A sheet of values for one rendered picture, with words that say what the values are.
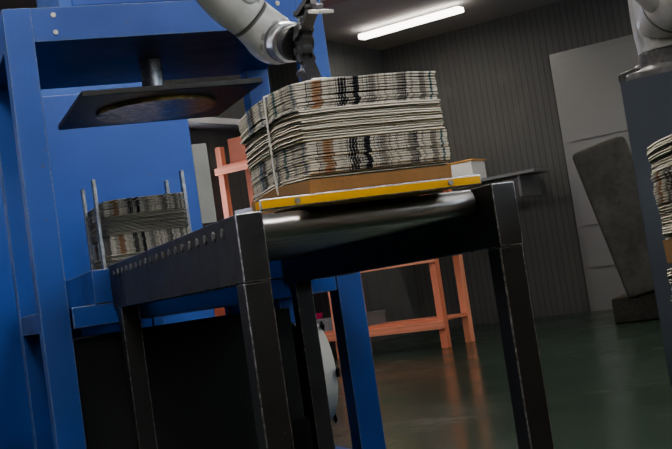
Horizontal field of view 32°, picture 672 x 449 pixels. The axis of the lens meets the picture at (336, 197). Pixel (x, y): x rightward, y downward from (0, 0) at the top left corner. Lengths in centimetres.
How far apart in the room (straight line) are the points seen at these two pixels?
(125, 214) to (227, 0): 169
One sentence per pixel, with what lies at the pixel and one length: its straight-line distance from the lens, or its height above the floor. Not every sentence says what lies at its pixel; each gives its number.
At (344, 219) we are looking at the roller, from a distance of 214.
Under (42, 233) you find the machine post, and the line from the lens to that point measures 331.
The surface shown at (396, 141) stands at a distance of 215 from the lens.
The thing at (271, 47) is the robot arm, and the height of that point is 117.
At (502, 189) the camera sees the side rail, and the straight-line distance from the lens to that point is 221.
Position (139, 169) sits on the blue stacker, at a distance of 575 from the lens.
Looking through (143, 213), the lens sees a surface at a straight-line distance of 410.
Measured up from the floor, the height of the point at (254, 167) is 92.
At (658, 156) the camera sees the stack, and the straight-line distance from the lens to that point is 219.
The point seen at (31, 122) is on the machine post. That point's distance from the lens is 335.
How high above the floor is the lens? 65
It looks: 4 degrees up
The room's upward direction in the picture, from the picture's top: 8 degrees counter-clockwise
